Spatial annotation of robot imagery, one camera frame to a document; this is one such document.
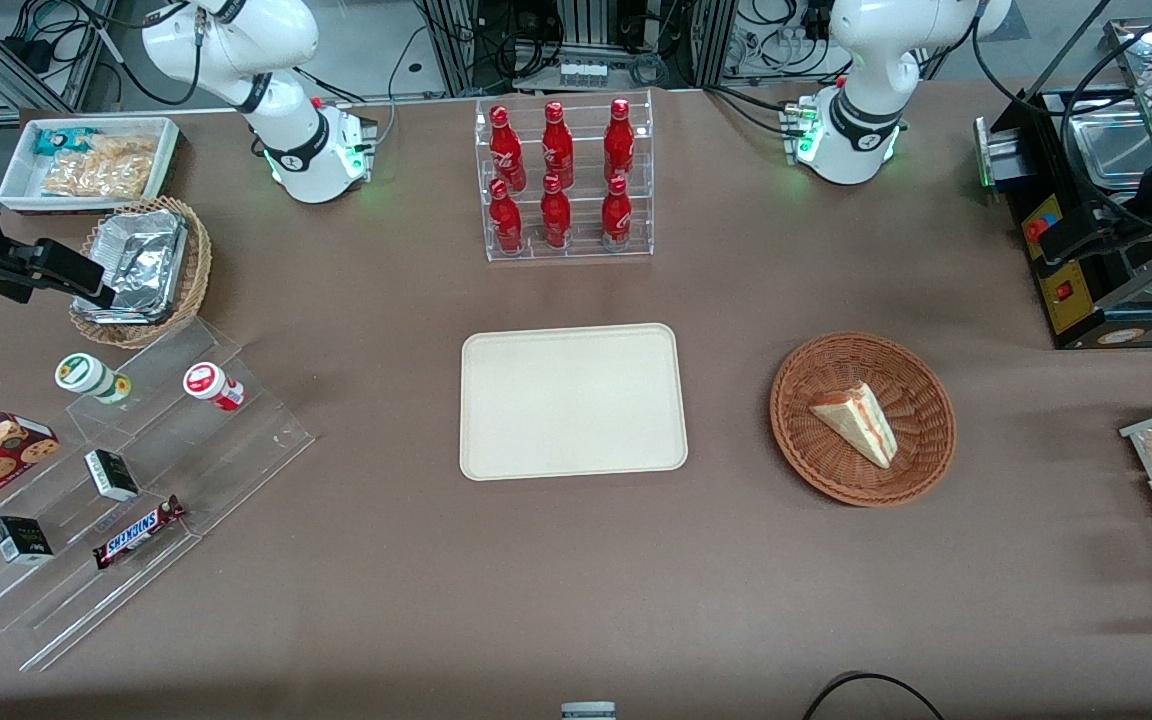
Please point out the red cola bottle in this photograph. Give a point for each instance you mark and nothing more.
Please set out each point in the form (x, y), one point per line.
(616, 218)
(507, 155)
(555, 218)
(619, 145)
(506, 222)
(557, 150)

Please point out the beige plastic tray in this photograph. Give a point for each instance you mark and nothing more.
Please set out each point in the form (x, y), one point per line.
(573, 402)

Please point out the small grey device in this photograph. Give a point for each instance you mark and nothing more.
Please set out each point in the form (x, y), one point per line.
(588, 712)

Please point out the red lid white jar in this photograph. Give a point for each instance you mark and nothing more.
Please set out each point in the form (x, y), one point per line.
(208, 384)

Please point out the teal snack packet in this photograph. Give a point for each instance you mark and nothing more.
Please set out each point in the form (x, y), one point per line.
(64, 140)

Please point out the clear acrylic bottle rack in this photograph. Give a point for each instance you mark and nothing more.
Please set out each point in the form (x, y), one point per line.
(586, 130)

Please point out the clear bag of crackers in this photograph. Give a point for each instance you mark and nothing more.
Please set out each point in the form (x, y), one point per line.
(101, 170)

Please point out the black yellow food warmer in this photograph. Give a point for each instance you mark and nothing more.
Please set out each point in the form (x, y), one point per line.
(1076, 310)

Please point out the snickers chocolate bar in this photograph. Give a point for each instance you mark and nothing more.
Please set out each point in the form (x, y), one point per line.
(136, 533)

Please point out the white power strip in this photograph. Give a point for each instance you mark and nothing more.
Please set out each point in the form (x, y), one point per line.
(582, 75)

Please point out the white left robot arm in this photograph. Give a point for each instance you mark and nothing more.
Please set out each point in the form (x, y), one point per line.
(866, 60)

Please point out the aluminium frame post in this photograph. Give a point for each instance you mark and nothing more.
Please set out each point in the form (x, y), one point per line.
(711, 40)
(451, 45)

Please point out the large brown wicker basket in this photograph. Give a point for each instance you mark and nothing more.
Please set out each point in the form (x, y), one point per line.
(826, 465)

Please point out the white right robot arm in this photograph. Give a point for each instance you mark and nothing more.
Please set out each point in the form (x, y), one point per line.
(236, 45)

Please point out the triangular sandwich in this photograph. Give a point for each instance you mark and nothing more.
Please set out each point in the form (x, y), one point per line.
(861, 425)

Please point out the clear acrylic stepped shelf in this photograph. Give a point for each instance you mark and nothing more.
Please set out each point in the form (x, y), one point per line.
(196, 470)

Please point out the green lid white jar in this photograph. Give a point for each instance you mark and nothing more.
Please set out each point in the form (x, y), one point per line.
(86, 375)

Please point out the aluminium foil container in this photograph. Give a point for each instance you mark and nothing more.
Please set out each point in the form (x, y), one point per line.
(141, 260)

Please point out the white rectangular bin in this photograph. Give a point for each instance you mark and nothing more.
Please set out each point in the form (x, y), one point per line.
(21, 185)

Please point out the small tan wicker basket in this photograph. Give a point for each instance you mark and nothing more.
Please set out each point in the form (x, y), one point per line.
(198, 270)

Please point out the small black white box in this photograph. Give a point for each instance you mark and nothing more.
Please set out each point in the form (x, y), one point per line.
(112, 475)
(21, 540)

